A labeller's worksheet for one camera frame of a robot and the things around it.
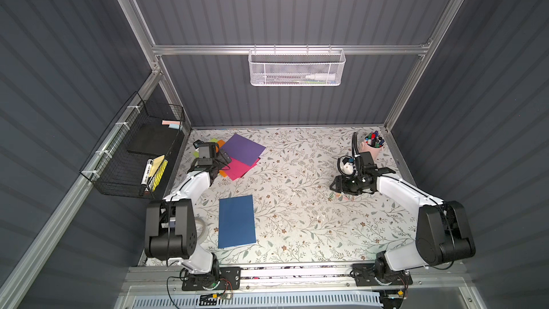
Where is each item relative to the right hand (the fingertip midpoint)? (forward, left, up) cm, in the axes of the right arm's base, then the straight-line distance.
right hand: (339, 187), depth 89 cm
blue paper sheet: (-13, +43, -7) cm, 45 cm away
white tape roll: (-20, +55, -5) cm, 59 cm away
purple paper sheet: (+28, +46, -10) cm, 55 cm away
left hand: (+11, +53, +6) cm, 54 cm away
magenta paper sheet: (+13, +46, -6) cm, 48 cm away
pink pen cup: (+20, -18, +5) cm, 27 cm away
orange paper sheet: (+31, +58, -7) cm, 66 cm away
